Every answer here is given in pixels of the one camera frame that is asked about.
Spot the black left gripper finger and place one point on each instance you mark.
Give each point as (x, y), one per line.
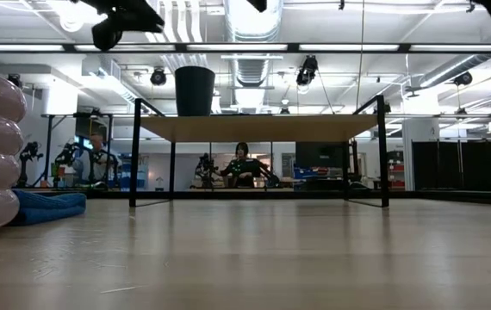
(151, 23)

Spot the black background robot arm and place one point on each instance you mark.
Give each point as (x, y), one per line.
(204, 171)
(29, 161)
(65, 165)

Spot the dark tapered cup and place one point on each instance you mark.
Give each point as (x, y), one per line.
(194, 91)

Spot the person in white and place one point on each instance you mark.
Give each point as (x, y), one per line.
(98, 161)

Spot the person in black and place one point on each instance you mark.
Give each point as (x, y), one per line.
(242, 168)

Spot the blue folded cloth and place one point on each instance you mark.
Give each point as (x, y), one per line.
(51, 207)

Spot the black monitor screen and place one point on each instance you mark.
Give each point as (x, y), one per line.
(319, 155)

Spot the blue storage bins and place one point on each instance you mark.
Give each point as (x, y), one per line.
(310, 173)

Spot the red storage box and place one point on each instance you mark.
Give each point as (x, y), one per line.
(396, 174)

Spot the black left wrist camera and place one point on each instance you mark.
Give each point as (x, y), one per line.
(107, 34)

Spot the black round hanging camera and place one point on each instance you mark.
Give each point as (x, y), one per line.
(463, 78)
(14, 80)
(306, 71)
(158, 77)

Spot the black frame bar with lights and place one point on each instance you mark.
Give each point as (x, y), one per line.
(245, 47)

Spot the black frame-mounted camera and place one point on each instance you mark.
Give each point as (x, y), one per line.
(257, 4)

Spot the black background rig frame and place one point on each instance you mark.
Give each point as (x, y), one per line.
(77, 115)

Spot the wooden shelf with black frame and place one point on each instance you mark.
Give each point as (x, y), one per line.
(258, 128)

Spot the black partition wall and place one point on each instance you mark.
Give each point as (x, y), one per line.
(465, 165)

